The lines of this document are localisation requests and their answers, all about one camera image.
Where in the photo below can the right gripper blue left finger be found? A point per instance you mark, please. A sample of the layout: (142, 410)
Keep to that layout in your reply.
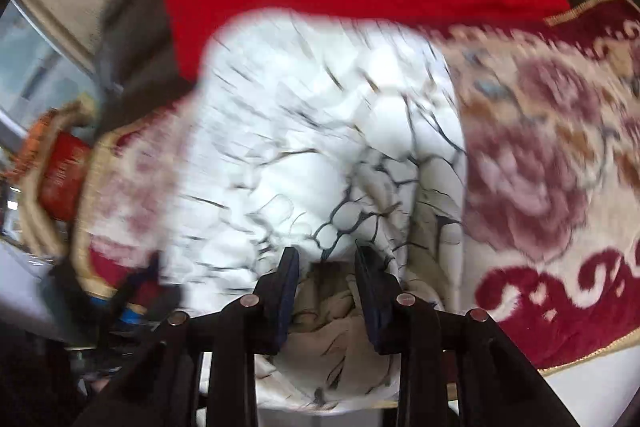
(190, 364)

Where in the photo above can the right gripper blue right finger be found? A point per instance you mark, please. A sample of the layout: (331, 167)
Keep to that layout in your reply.
(455, 370)

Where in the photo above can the white black-patterned coat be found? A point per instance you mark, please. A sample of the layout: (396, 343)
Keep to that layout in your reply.
(320, 133)

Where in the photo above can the red gift box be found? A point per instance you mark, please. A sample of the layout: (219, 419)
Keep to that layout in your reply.
(63, 177)

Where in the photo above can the orange black patterned cloth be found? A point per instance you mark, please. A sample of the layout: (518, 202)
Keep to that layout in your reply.
(23, 161)

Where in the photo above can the beige quilted jacket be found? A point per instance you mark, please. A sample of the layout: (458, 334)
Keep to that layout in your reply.
(44, 236)

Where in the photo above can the floral red beige sofa blanket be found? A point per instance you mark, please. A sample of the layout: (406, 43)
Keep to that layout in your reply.
(549, 115)

